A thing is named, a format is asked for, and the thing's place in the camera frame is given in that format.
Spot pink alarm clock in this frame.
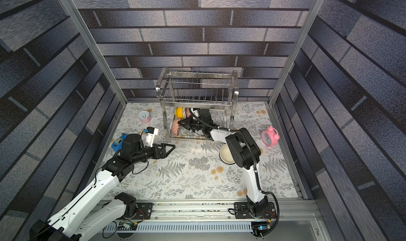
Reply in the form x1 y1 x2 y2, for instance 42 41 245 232
261 126 280 148

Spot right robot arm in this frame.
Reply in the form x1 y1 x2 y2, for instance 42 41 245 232
178 108 269 218

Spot yellow bowl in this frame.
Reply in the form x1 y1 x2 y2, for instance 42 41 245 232
175 108 184 119

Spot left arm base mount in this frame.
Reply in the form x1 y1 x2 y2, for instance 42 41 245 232
129 203 153 222

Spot stainless steel dish rack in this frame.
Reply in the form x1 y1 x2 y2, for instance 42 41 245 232
155 67 239 140

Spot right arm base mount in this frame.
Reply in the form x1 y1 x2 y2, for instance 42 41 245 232
233 202 278 219

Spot right black corrugated cable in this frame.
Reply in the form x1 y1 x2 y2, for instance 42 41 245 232
189 107 280 237

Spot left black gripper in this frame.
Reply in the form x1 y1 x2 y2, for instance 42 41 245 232
132 142 176 165

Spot floral tablecloth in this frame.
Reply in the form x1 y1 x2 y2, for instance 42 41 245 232
104 102 297 200

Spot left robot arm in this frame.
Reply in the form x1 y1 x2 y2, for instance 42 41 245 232
29 133 175 241

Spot dark floral bowl stack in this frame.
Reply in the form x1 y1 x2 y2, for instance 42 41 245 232
219 144 235 165

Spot aluminium front rail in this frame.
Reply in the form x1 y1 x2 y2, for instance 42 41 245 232
63 199 321 224

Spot pink patterned floral bowl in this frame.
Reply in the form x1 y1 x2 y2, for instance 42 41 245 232
171 118 181 135

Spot blue tape dispenser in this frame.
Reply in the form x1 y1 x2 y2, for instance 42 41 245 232
111 134 127 152

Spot pink white cup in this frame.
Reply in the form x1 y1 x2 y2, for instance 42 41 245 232
138 110 152 123

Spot brown patterned bowl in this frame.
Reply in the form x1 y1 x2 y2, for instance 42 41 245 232
185 108 191 117

